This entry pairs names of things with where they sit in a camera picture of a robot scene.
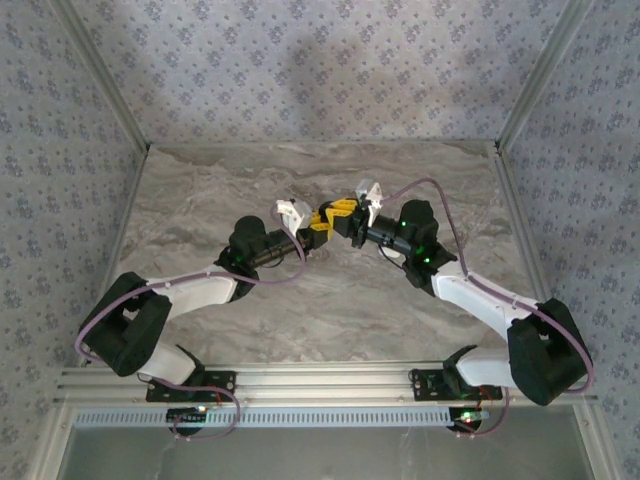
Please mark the black electronics board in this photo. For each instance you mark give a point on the black electronics board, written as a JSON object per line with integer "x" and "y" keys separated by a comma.
{"x": 187, "y": 414}
{"x": 470, "y": 416}

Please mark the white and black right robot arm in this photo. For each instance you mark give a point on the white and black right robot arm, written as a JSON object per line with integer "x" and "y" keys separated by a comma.
{"x": 470, "y": 295}

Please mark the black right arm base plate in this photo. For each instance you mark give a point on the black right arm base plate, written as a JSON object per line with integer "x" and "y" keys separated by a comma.
{"x": 425, "y": 385}

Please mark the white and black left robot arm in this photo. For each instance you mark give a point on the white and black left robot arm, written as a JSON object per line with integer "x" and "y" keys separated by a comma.
{"x": 200, "y": 290}

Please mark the aluminium corner post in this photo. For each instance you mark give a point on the aluminium corner post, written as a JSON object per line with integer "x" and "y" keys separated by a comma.
{"x": 542, "y": 75}
{"x": 106, "y": 75}

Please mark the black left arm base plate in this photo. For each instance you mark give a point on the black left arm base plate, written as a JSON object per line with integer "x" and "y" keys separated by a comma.
{"x": 220, "y": 382}

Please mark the aluminium frame leg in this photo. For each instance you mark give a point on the aluminium frame leg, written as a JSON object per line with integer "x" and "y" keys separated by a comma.
{"x": 595, "y": 450}
{"x": 56, "y": 450}

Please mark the aluminium mounting rail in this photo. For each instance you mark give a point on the aluminium mounting rail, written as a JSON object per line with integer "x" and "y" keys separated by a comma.
{"x": 325, "y": 382}

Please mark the aluminium table side rail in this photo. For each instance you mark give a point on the aluminium table side rail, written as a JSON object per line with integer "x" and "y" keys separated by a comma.
{"x": 131, "y": 210}
{"x": 522, "y": 220}

